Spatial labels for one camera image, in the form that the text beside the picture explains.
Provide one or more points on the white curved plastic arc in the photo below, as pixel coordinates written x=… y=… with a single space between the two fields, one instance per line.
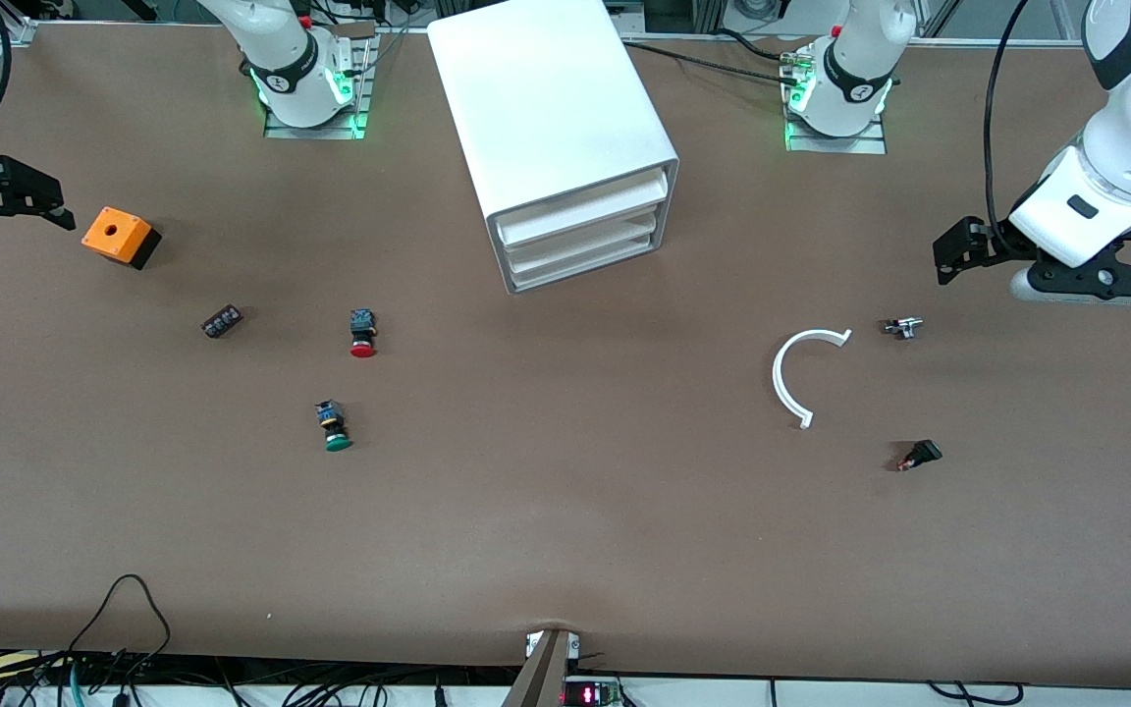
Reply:
x=777 y=378

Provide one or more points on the white drawer cabinet housing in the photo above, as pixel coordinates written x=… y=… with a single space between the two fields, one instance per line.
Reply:
x=546 y=98

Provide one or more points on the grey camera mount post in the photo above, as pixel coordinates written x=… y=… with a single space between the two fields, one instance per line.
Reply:
x=541 y=678

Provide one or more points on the aluminium back edge rail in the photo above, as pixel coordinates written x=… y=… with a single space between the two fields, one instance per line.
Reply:
x=958 y=42

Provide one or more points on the small black rocker switch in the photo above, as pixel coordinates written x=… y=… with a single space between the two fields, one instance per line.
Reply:
x=924 y=452

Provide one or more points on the orange and black button box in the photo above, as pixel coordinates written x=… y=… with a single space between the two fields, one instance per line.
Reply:
x=112 y=234

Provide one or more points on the small silver toggle switch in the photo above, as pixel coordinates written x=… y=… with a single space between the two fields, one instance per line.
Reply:
x=904 y=327

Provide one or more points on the green push button switch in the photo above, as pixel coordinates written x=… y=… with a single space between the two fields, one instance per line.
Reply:
x=333 y=427

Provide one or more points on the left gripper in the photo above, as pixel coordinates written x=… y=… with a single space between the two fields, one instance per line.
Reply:
x=996 y=243

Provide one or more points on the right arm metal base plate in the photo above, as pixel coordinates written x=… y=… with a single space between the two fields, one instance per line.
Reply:
x=281 y=132

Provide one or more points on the black left camera bracket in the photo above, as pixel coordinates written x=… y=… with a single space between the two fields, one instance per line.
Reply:
x=1115 y=278

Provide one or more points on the small red display device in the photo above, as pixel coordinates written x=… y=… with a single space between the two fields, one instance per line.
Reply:
x=590 y=695

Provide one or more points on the red push button switch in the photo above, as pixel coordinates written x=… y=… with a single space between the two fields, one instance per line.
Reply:
x=362 y=339

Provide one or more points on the aluminium side edge rail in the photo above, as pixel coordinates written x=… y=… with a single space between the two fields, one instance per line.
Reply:
x=24 y=31

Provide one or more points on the white plastic drawer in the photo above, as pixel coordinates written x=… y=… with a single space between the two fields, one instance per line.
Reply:
x=580 y=244
x=580 y=263
x=580 y=212

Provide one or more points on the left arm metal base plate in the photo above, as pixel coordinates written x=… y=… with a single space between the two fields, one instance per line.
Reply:
x=840 y=144

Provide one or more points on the small black terminal block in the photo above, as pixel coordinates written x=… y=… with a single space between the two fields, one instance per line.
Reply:
x=222 y=322

